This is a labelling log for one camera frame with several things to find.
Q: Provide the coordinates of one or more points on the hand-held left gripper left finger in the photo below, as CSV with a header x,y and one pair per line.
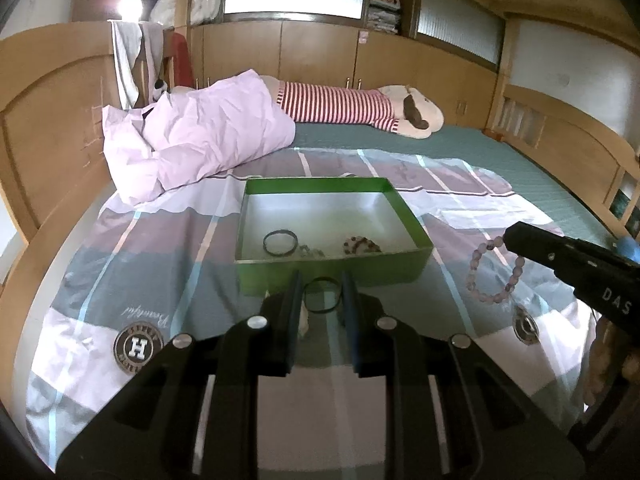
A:
x,y
295,315

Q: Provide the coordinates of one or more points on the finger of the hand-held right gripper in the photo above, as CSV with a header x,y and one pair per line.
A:
x,y
540,247

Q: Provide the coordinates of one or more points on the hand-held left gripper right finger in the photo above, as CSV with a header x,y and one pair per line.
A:
x,y
351,320

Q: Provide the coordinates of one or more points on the black bangle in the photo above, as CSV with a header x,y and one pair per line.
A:
x,y
320,280
266,242

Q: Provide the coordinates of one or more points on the green cardboard box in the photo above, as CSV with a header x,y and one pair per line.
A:
x,y
320,210

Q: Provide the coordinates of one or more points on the person's right hand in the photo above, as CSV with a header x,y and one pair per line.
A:
x,y
602,360

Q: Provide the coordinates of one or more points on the wooden footboard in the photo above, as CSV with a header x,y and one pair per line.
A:
x,y
565,135

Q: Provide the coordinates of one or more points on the plaid bed sheet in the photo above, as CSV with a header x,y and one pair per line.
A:
x,y
175,260

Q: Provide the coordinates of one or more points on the pink quilt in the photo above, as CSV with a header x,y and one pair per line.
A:
x,y
200,130

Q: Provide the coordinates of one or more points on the striped long plush toy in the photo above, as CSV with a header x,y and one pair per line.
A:
x,y
340,105

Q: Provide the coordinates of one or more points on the narrow frosted glass window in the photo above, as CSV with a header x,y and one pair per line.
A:
x,y
460,27

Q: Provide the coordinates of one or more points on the small panda plush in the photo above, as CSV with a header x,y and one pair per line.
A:
x,y
161,89

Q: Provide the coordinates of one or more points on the red cloth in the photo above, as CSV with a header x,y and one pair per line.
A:
x,y
182,60

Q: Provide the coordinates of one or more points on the stack of folded bedding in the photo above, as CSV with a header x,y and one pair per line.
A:
x,y
385,5

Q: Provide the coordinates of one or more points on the pink hanging cloth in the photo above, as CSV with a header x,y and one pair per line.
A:
x,y
152,55

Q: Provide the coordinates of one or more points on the grey white hanging garment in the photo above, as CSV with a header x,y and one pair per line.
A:
x,y
125,60

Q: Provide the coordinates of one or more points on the wooden headboard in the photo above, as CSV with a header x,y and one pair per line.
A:
x,y
50,125

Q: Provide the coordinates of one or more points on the wooden wall cabinets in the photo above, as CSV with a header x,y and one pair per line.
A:
x,y
310,50

